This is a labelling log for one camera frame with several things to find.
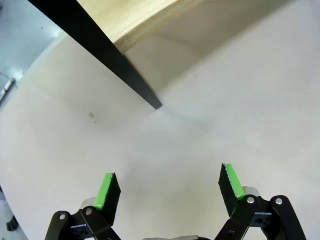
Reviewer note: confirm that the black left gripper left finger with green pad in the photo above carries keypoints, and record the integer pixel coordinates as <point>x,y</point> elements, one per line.
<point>110,200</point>

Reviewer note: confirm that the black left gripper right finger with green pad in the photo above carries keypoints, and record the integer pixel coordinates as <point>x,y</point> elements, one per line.
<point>228,190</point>

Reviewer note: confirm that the two-tier wood shelf, black frame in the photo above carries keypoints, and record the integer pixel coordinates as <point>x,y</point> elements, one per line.
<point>120,62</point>

